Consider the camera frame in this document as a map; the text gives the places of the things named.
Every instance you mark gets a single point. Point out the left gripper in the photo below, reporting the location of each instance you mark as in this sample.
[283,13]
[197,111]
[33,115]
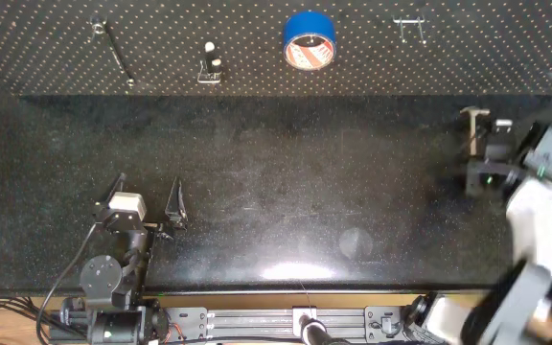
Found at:
[122,223]

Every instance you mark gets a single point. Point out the wrench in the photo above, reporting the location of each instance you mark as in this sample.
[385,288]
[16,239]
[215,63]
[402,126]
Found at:
[115,52]

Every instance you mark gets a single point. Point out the pliers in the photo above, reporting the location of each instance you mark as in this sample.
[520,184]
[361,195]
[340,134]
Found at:
[213,62]

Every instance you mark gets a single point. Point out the roll of blue tape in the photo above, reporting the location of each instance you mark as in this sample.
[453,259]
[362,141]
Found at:
[307,26]

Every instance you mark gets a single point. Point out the hammer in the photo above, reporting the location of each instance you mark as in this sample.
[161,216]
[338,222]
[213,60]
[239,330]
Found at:
[473,131]

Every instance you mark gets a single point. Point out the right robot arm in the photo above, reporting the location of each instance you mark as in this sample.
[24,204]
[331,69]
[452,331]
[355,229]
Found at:
[539,225]

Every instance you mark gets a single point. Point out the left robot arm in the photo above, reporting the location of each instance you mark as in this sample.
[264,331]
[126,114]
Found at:
[101,278]

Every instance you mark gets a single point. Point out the black pegboard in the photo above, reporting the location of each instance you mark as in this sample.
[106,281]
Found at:
[237,48]

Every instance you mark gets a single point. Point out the metal hook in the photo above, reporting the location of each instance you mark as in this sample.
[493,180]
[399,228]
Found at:
[407,20]
[207,81]

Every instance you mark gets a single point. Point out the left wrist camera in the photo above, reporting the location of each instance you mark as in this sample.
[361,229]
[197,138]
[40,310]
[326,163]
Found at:
[127,203]

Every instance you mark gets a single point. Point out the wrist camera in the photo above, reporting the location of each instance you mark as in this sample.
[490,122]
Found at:
[503,126]
[127,203]

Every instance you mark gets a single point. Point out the mounting rail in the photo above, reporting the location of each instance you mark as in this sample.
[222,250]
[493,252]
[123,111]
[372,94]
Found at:
[257,321]

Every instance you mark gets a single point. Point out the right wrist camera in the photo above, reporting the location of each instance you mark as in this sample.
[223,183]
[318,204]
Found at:
[503,126]

